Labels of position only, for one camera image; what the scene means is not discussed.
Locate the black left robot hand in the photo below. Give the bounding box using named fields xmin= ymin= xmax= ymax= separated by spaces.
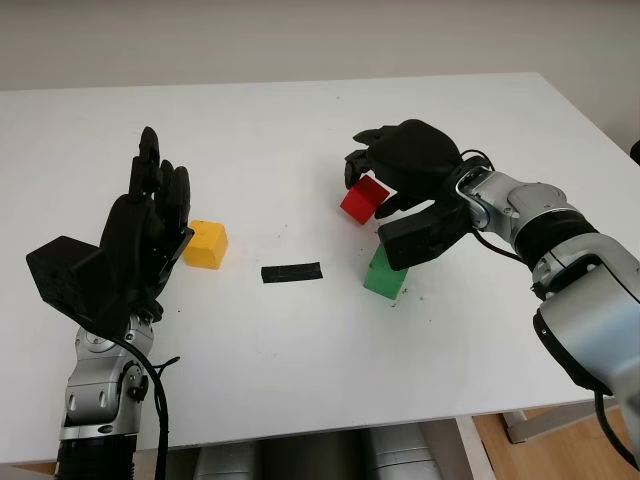
xmin=97 ymin=126 xmax=197 ymax=321

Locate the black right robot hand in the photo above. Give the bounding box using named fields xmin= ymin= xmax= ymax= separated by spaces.
xmin=343 ymin=118 xmax=465 ymax=220

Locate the yellow cube block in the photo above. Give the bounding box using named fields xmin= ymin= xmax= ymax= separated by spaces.
xmin=182 ymin=220 xmax=230 ymax=271

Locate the red cube block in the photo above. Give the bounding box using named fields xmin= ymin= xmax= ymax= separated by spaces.
xmin=340 ymin=174 xmax=391 ymax=226

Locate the green cube block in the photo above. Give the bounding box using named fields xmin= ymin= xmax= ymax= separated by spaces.
xmin=363 ymin=244 xmax=410 ymax=300

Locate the black tape strip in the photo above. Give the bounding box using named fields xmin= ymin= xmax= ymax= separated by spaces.
xmin=260 ymin=260 xmax=324 ymax=285

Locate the silver left robot leg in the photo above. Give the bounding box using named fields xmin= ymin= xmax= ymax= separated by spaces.
xmin=192 ymin=442 xmax=261 ymax=480

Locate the silver robot leg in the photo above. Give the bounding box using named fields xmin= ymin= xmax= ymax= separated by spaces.
xmin=192 ymin=442 xmax=261 ymax=480
xmin=367 ymin=424 xmax=442 ymax=480

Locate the silver right robot leg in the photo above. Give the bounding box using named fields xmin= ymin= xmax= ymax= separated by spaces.
xmin=367 ymin=424 xmax=442 ymax=480

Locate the white table leg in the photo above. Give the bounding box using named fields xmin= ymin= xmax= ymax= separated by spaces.
xmin=454 ymin=414 xmax=497 ymax=480

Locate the white table foot bar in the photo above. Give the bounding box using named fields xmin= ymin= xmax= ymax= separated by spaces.
xmin=502 ymin=402 xmax=610 ymax=445

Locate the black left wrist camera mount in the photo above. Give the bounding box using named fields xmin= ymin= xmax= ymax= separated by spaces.
xmin=25 ymin=234 xmax=131 ymax=335

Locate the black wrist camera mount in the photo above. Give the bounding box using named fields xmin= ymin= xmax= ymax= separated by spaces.
xmin=377 ymin=201 xmax=472 ymax=272
xmin=25 ymin=234 xmax=131 ymax=335

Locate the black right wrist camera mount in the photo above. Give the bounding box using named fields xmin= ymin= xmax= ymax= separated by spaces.
xmin=377 ymin=201 xmax=472 ymax=272

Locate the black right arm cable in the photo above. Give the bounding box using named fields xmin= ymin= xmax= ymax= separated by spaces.
xmin=458 ymin=148 xmax=640 ymax=472

